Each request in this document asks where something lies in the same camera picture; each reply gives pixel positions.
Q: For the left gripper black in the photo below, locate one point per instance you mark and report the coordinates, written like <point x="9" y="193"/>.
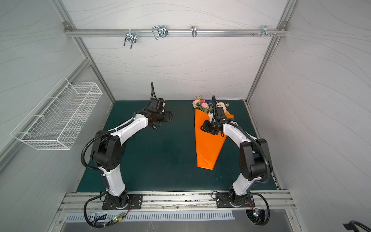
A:
<point x="167" y="116"/>

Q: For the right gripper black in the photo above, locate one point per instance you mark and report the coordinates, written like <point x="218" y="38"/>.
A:
<point x="207" y="126"/>

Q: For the orange wrapping paper sheet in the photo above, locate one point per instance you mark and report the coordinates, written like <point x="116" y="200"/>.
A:
<point x="208" y="146"/>

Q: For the peach fake flower spray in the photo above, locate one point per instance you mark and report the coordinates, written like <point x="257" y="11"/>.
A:
<point x="224" y="106"/>

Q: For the pink fake flower spray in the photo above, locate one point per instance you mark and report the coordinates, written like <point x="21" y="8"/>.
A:
<point x="197" y="103"/>

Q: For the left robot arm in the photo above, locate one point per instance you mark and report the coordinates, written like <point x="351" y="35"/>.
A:
<point x="103" y="153"/>

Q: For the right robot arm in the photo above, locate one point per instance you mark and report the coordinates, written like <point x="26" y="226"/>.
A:
<point x="254" y="159"/>

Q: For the middle metal u-bolt clamp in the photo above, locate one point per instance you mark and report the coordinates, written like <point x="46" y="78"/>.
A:
<point x="159" y="31"/>

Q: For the metal u-bolt clamp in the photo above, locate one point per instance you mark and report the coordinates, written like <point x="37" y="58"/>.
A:
<point x="159" y="31"/>
<point x="130" y="38"/>

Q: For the left metal u-bolt clamp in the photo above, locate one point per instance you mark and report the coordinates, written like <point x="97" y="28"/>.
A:
<point x="130" y="38"/>

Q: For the white vent grille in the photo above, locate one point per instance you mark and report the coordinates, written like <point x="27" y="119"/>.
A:
<point x="143" y="216"/>

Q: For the right metal bolt clamp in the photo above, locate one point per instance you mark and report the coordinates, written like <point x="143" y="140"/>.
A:
<point x="264" y="33"/>

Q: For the aluminium top crossbar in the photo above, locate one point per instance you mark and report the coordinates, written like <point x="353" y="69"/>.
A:
<point x="173" y="33"/>

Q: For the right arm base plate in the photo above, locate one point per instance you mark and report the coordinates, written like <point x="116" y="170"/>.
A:
<point x="223" y="200"/>

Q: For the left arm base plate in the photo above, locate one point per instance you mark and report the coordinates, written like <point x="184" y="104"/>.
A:
<point x="131" y="201"/>

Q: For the small metal bracket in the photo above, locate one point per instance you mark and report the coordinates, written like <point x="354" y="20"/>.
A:
<point x="194" y="31"/>

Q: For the white wire basket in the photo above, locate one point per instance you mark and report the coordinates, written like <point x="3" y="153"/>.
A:
<point x="56" y="121"/>

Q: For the aluminium front rail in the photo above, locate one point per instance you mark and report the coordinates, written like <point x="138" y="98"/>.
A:
<point x="198" y="200"/>

